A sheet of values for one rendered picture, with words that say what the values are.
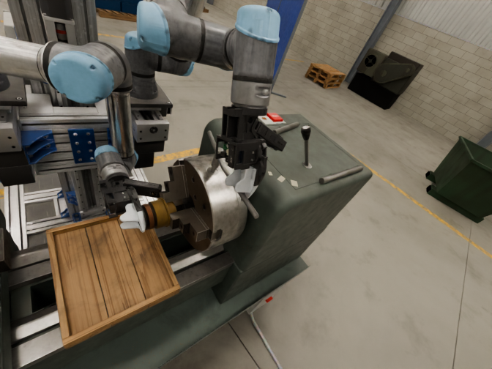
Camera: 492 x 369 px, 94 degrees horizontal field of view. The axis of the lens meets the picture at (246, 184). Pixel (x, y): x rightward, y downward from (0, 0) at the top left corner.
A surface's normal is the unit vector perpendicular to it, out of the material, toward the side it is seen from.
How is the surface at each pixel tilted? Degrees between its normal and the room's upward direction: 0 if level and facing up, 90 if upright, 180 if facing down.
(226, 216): 58
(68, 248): 0
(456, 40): 90
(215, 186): 24
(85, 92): 89
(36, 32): 90
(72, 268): 0
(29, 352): 0
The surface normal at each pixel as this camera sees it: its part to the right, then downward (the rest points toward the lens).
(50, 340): 0.31, -0.70
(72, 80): 0.13, 0.69
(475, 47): -0.70, 0.28
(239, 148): 0.62, 0.39
